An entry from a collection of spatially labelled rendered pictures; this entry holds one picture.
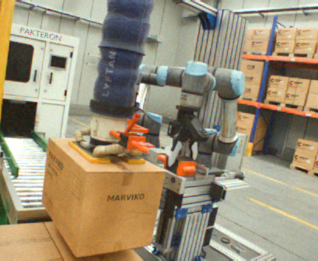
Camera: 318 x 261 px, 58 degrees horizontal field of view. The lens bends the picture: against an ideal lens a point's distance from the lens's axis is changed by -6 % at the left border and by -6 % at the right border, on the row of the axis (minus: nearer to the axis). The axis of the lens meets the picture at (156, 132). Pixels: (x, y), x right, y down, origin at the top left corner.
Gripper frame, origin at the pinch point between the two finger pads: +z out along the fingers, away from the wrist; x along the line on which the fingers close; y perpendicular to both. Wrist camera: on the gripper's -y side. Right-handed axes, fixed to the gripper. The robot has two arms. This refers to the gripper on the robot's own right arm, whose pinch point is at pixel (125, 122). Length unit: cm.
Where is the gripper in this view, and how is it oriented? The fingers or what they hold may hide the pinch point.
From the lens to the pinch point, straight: 193.3
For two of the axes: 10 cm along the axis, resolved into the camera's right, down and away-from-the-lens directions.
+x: 8.2, 0.7, 5.7
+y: 5.5, 2.0, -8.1
